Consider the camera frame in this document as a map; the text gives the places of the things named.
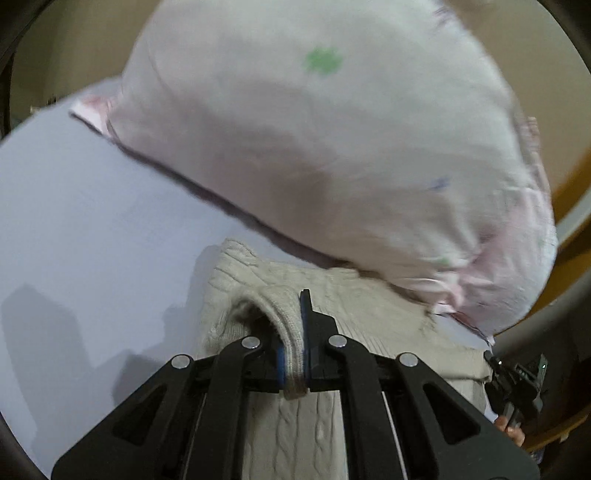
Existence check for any beige cable knit sweater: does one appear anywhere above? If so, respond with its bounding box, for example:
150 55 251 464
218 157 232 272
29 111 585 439
198 240 490 479

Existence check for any person's right hand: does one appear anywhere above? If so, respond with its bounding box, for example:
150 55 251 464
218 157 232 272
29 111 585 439
494 415 525 448

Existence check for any pink floral pillow left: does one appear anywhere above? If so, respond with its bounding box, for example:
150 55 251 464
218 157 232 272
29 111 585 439
71 1 557 337

